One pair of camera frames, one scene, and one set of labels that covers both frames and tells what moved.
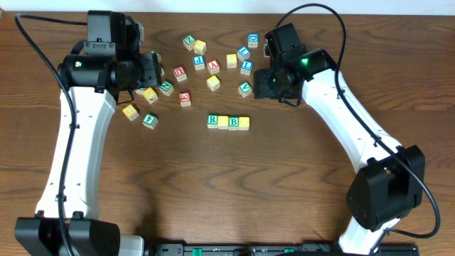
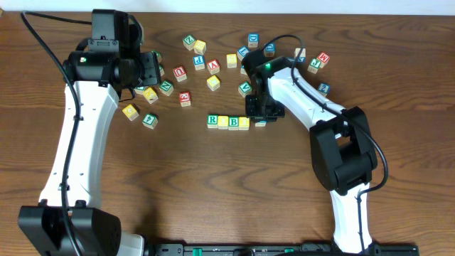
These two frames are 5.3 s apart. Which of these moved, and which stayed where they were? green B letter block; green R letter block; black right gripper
Moved: black right gripper
Stayed: green B letter block; green R letter block
